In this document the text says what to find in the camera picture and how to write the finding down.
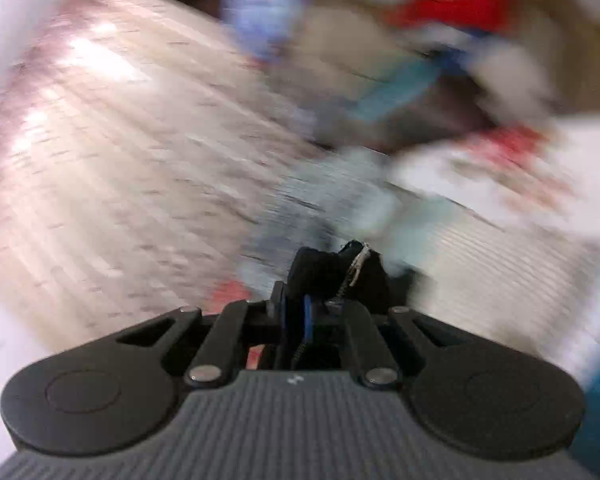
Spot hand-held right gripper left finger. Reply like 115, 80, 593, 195
116, 281, 288, 388

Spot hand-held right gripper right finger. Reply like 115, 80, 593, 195
303, 294, 462, 390

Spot black pants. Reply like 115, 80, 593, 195
286, 240, 423, 317

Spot cream teal striped blanket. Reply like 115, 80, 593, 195
415, 207, 600, 366

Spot patterned beige curtain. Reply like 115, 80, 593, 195
0, 0, 331, 346

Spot red white printed cloth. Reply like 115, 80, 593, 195
387, 115, 600, 246

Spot teal cloth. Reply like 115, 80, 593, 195
347, 54, 443, 123

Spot blue cloth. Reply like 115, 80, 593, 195
219, 0, 333, 63

